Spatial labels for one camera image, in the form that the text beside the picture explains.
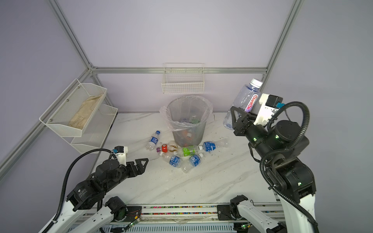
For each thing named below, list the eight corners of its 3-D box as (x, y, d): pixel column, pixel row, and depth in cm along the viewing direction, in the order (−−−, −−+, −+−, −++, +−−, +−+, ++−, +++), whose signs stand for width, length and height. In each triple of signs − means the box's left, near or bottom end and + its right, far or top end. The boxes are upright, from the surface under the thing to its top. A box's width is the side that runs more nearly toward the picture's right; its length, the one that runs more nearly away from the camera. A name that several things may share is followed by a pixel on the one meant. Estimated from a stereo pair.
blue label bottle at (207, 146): (198, 151, 99) (198, 148, 95) (198, 145, 102) (198, 141, 98) (215, 151, 99) (216, 148, 95) (214, 145, 102) (215, 141, 98)
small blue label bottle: (146, 149, 98) (144, 146, 95) (155, 132, 108) (154, 129, 105) (153, 151, 98) (151, 148, 95) (161, 133, 107) (161, 130, 104)
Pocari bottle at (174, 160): (157, 161, 92) (155, 158, 89) (161, 153, 96) (160, 150, 93) (179, 169, 89) (179, 166, 86) (183, 160, 93) (183, 157, 90)
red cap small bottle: (162, 152, 97) (161, 150, 95) (163, 145, 101) (162, 142, 99) (177, 152, 97) (177, 150, 95) (178, 145, 101) (177, 142, 99)
